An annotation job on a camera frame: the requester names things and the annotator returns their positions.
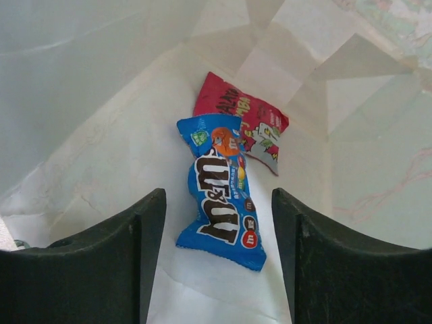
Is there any green patterned paper bag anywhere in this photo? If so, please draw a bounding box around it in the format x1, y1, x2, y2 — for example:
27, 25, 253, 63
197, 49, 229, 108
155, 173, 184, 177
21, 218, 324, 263
1, 1, 431, 323

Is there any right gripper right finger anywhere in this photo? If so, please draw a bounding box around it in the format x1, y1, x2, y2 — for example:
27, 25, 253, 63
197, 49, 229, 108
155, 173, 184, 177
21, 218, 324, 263
271, 188, 431, 323

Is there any red snack packet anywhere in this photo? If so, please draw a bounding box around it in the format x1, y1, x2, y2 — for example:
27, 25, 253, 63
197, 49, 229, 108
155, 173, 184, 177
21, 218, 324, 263
193, 72, 289, 175

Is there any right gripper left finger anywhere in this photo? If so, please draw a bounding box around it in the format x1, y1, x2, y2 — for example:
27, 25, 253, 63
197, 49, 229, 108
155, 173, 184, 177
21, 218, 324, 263
1, 188, 167, 324

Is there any blue colourful snack packet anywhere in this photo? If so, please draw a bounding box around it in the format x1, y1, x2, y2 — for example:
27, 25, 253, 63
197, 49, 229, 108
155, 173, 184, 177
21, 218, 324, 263
176, 113, 267, 271

